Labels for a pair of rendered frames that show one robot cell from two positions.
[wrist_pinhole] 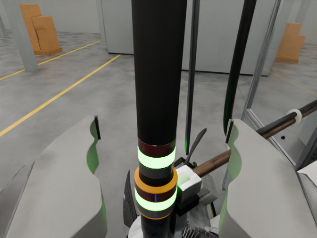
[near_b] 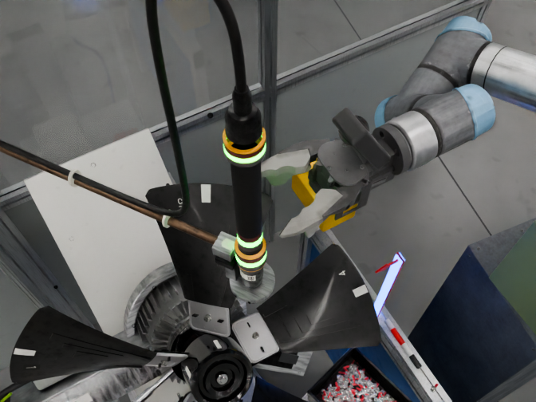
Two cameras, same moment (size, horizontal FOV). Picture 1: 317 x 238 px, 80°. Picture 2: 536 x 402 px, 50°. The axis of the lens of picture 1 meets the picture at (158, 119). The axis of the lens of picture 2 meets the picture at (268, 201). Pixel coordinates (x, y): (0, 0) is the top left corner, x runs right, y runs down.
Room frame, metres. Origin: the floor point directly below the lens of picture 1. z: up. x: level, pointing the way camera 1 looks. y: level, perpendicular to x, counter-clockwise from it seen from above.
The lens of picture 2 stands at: (0.29, 0.32, 2.27)
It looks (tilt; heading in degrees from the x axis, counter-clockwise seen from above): 58 degrees down; 240
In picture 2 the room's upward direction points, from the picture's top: straight up
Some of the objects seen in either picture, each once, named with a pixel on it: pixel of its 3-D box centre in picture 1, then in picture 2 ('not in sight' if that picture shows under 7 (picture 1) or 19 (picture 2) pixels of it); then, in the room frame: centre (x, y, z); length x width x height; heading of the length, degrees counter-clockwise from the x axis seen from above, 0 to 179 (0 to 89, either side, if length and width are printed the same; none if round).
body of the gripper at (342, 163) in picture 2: not in sight; (357, 168); (-0.04, 0.00, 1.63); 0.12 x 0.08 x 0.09; 179
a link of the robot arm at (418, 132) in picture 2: not in sight; (405, 140); (-0.12, 0.00, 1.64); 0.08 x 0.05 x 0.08; 89
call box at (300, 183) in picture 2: not in sight; (323, 194); (-0.23, -0.29, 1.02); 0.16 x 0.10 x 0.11; 89
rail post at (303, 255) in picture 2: not in sight; (303, 281); (-0.23, -0.32, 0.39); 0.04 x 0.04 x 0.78; 89
